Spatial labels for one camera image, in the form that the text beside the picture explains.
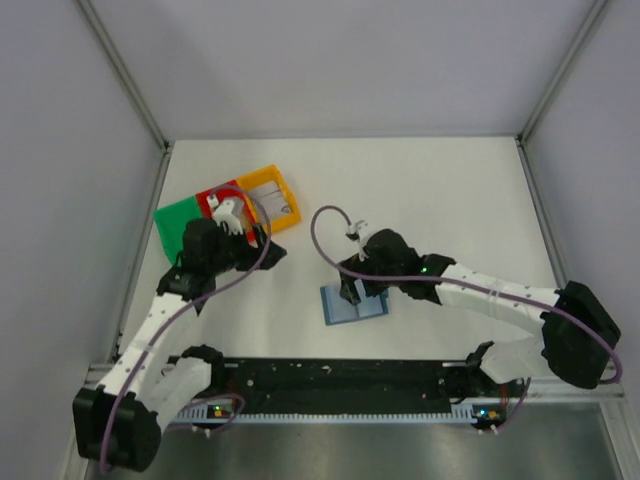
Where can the red plastic bin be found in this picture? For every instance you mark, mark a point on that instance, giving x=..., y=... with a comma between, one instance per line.
x=230, y=188

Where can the white cable duct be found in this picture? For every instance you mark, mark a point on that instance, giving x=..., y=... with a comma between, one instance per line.
x=459, y=414

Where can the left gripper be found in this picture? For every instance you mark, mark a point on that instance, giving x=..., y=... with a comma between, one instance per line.
x=223, y=234

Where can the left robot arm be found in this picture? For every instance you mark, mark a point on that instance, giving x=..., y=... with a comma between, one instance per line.
x=120, y=422

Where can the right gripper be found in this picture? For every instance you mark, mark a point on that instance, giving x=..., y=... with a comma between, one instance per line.
x=349, y=289

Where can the green plastic bin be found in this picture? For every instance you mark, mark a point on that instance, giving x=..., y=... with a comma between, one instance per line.
x=171, y=222

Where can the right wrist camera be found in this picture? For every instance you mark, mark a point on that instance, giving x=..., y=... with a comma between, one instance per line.
x=358, y=231

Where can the yellow plastic bin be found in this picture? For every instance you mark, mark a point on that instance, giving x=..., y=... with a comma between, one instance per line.
x=251, y=180

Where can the blue leather card holder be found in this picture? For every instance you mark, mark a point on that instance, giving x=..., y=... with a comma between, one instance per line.
x=339, y=311

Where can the silver cards in yellow bin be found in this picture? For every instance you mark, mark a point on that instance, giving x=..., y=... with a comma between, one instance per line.
x=273, y=200

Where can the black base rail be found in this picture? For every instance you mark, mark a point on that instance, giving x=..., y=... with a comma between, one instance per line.
x=349, y=386

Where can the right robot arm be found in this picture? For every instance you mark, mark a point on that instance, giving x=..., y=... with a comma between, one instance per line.
x=569, y=332

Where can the gold cards in red bin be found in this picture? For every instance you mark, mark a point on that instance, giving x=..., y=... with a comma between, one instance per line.
x=243, y=213

